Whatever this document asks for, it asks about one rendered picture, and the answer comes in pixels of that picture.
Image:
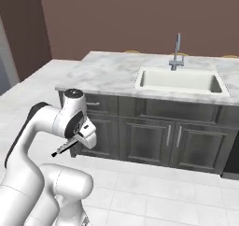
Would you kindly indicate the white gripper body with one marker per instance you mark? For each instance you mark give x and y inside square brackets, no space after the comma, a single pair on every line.
[88,140]

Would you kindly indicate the black dishwasher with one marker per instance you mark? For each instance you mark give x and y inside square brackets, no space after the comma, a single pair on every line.
[232,161]

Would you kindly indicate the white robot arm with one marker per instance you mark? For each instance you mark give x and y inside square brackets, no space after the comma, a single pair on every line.
[28,173]

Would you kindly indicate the wide dark grey sink panel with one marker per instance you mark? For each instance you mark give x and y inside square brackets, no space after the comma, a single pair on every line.
[174,110]

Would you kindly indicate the white sink basin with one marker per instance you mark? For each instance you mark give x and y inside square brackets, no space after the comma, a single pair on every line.
[180,80]

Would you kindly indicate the dark grey drawer front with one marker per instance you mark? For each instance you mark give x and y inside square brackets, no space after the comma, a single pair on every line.
[104,104]

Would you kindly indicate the yellow stool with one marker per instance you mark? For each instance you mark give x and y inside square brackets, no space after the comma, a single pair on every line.
[183,53]
[231,55]
[131,51]

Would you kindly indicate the narrow dark grey cupboard door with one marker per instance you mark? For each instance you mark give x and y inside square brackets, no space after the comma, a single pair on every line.
[105,136]

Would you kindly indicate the silver tap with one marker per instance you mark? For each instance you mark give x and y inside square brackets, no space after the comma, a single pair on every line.
[176,57]

